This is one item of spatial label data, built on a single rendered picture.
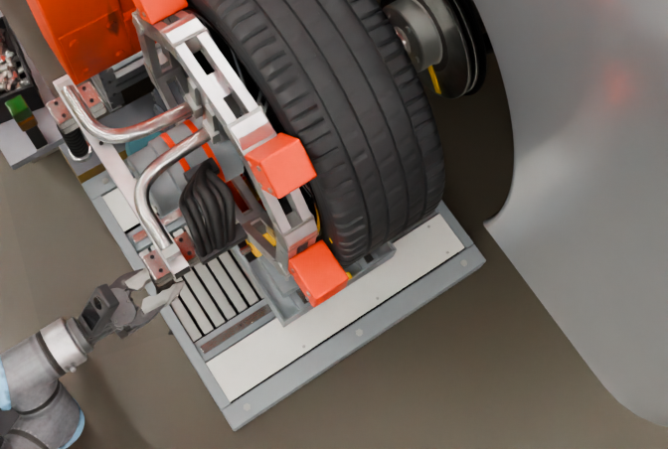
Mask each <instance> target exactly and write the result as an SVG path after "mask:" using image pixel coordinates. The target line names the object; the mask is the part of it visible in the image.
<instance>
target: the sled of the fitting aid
mask: <svg viewBox="0 0 668 449"><path fill-rule="evenodd" d="M232 250H233V251H234V253H235V254H236V256H237V257H238V259H239V261H240V262H241V264H242V265H243V267H244V268H245V270H246V271H247V273H248V274H249V276H250V278H251V279H252V281H253V282H254V284H255V286H256V287H257V289H258V290H259V292H260V293H261V295H262V296H263V298H264V299H265V301H266V302H267V304H268V305H269V307H270V308H271V310H272V312H273V313H274V315H275V316H276V318H277V319H278V321H279V322H280V324H281V325H282V327H283V328H284V327H285V326H287V325H289V324H290V323H292V322H293V321H295V320H296V319H298V318H299V317H301V316H302V315H304V314H306V313H307V312H309V311H310V310H312V309H313V308H315V307H312V305H311V304H310V302H309V301H307V300H306V298H305V295H304V293H303V292H302V290H301V289H300V288H299V289H297V290H296V291H294V292H293V293H291V294H289V295H288V296H286V297H285V298H282V296H281V295H280V293H279V292H278V290H277V289H276V287H275V286H274V284H273V283H272V281H271V280H270V278H269V277H268V275H267V274H266V272H265V271H264V269H263V267H262V266H261V264H260V263H259V261H258V260H257V259H255V260H254V261H252V262H251V263H249V262H248V261H247V259H246V258H245V256H244V255H242V254H241V253H240V248H239V247H238V245H236V246H234V247H233V248H232ZM396 251H397V249H396V248H395V246H394V245H393V244H392V242H391V241H390V240H389V241H388V242H386V243H385V244H383V245H381V246H379V247H378V248H377V249H375V250H374V251H372V252H371V253H369V254H367V255H366V256H364V257H362V258H361V259H360V260H358V261H356V262H355V263H353V264H352V265H350V266H349V267H347V268H344V271H345V272H346V274H347V275H348V277H349V280H348V282H347V285H346V287H347V286H349V285H351V284H352V283H354V282H355V281H357V280H358V279H360V278H361V277H363V276H364V275H366V274H368V273H369V272H371V271H372V270H374V269H375V268H377V267H378V266H380V265H382V264H383V263H385V262H386V261H388V260H389V259H391V258H392V257H393V256H394V254H395V253H396ZM346 287H345V288H346Z"/></svg>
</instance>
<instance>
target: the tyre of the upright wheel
mask: <svg viewBox="0 0 668 449"><path fill-rule="evenodd" d="M187 2H188V7H192V8H194V9H196V10H197V11H199V12H200V13H202V14H203V15H204V16H205V17H206V18H207V19H208V20H209V21H210V22H211V23H212V24H213V25H214V26H215V27H216V28H217V29H218V30H219V31H220V33H221V34H222V35H223V36H224V37H225V39H226V40H227V41H228V42H229V44H230V45H231V46H232V47H233V49H234V50H235V51H236V53H237V54H238V55H239V57H240V58H241V60H242V61H243V62H244V64H245V65H246V67H247V68H248V70H249V71H250V73H251V75H252V76H253V78H254V79H255V81H256V82H257V84H258V85H259V87H260V88H261V90H262V92H263V93H264V95H265V97H266V98H267V100H268V102H269V103H270V105H271V107H272V108H273V110H274V112H275V113H276V115H277V117H278V119H279V121H280V122H281V124H282V126H283V128H284V130H285V132H286V133H287V135H290V136H293V137H295V138H298V139H300V140H301V143H302V145H303V147H304V149H305V151H306V153H307V155H308V157H309V159H310V161H311V163H312V165H313V167H314V169H315V171H316V173H317V177H316V178H314V179H312V180H311V181H309V182H310V185H311V187H312V190H313V193H314V195H315V198H316V201H317V204H318V207H319V211H320V215H321V219H322V235H321V236H319V237H318V238H316V241H315V242H317V241H319V240H320V239H323V240H324V242H325V243H326V244H327V246H328V247H329V249H330V250H331V252H332V253H333V255H334V256H335V258H336V259H337V260H338V262H339V263H340V265H341V266H342V268H343V269H344V268H347V267H349V266H350V265H352V264H353V263H355V262H356V261H358V260H360V259H361V258H362V257H364V256H366V255H367V254H369V253H371V252H372V251H374V250H375V249H377V248H378V247H379V246H381V245H383V244H385V243H386V242H388V241H389V240H391V239H392V238H394V237H396V236H397V235H398V234H400V233H402V232H403V231H405V230H407V229H408V228H410V227H411V226H413V225H414V224H416V223H418V222H420V221H421V220H423V219H424V218H426V217H427V216H429V215H430V214H431V213H433V212H434V210H435V209H436V208H437V206H438V205H439V203H440V201H441V198H442V194H443V190H444V182H445V169H444V158H443V151H442V146H441V142H440V137H439V133H438V129H437V127H436V126H437V125H436V122H435V119H434V116H433V114H432V109H431V107H430V104H429V102H428V98H427V96H426V93H425V91H424V90H423V86H422V83H421V81H420V79H419V77H418V73H417V71H416V69H415V67H414V65H413V64H412V60H411V58H410V56H409V54H408V53H407V51H406V50H405V47H404V45H403V43H402V41H401V39H400V38H399V37H398V34H397V32H396V31H395V29H394V27H393V25H392V24H391V23H390V21H389V19H388V17H387V16H386V14H385V12H383V10H382V8H381V6H380V5H379V3H378V2H377V0H187Z"/></svg>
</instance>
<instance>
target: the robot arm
mask: <svg viewBox="0 0 668 449"><path fill-rule="evenodd" d="M151 281H152V280H151V278H150V276H149V271H148V270H147V268H141V269H137V270H134V271H131V272H128V273H125V274H123V275H121V276H119V277H118V278H117V279H116V280H115V281H114V282H113V283H112V284H111V285H109V286H108V285H107V284H106V283H104V284H102V285H99V286H97V287H95V289H94V290H93V292H92V294H91V295H90V297H89V299H88V301H87V302H86V304H85V306H84V307H83V310H82V311H81V313H80V315H79V320H80V322H81V324H79V323H78V321H77V320H76V319H75V318H74V317H72V318H71V319H69V320H67V322H68V323H67V322H66V321H65V319H63V318H60V319H58V320H56V321H55V322H53V323H52V324H50V325H48V326H47V327H45V328H43V329H42V330H40V331H39V332H38V333H36V334H34V335H33V336H31V337H29V338H28V339H26V340H24V341H23V342H21V343H19V344H18V345H16V346H14V347H12V348H11V349H9V350H7V351H6V352H4V353H2V354H1V355H0V408H1V409H2V410H10V409H11V407H13V408H14V409H15V411H16V412H17V413H18V414H19V415H20V416H19V418H18V419H17V421H16V422H15V423H14V425H13V426H12V427H11V429H10V430H9V431H8V432H7V434H6V435H5V436H4V437H2V436H1V435H0V449H66V448H68V447H69V446H71V445H72V444H73V443H74V442H75V441H76V440H77V439H78V438H79V437H80V435H81V433H82V432H83V429H84V414H83V412H82V410H81V408H80V406H79V404H78V402H77V401H76V400H75V399H74V398H72V396H71V395H70V394H69V392H68V391H67V390H66V389H65V387H64V386H63V385H62V383H61V382H60V381H59V377H61V376H63V375H64V374H66V373H67V372H69V371H71V372H72V373H73V372H75V371H76V367H77V366H79V365H80V364H82V363H84V362H85V361H86V360H87V356H86V354H85V353H87V354H88V353H90V352H92V351H93V347H94V346H95V343H97V342H98V341H100V340H101V339H103V338H105V337H106V336H108V335H110V334H113V333H116V334H117V335H118V337H119V338H120V339H121V340H122V339H124V338H125V337H127V336H129V335H130V334H132V333H134V332H135V331H137V330H138V329H140V328H142V327H143V326H145V325H146V324H147V323H149V322H150V321H152V320H153V319H154V318H155V317H156V315H157V314H158V313H159V312H160V311H161V310H162V308H164V307H166V306H168V305H169V304H171V302H172V300H173V299H174V298H175V297H176V296H177V295H178V294H179V293H180V291H181V290H182V288H183V286H184V284H185V281H184V280H182V281H179V282H176V283H173V285H172V286H171V287H170V288H168V289H165V290H162V291H161V292H160V293H159V294H158V295H156V296H148V297H146V298H144V299H143V302H142V307H141V309H140V310H139V311H138V309H139V306H138V305H137V304H134V303H133V301H132V300H133V299H132V298H131V296H130V295H131V293H130V292H132V291H137V292H139V291H141V290H142V289H143V288H144V287H145V285H146V284H148V283H149V282H151ZM127 290H128V291H127ZM126 291H127V292H126ZM137 327H138V328H137ZM134 329H135V330H134ZM132 330H133V331H132ZM129 332H130V333H129ZM127 333H128V334H127Z"/></svg>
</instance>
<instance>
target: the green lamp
mask: <svg viewBox="0 0 668 449"><path fill-rule="evenodd" d="M5 105H6V107H7V108H8V110H9V112H10V113H11V115H12V117H13V118H14V120H15V121H16V122H20V121H22V120H24V119H26V118H28V117H30V116H31V115H32V114H33V113H32V111H31V109H30V107H29V106H28V104H27V103H26V101H25V99H24V98H23V96H22V95H21V94H19V95H17V96H15V97H13V98H11V99H10V100H8V101H6V102H5Z"/></svg>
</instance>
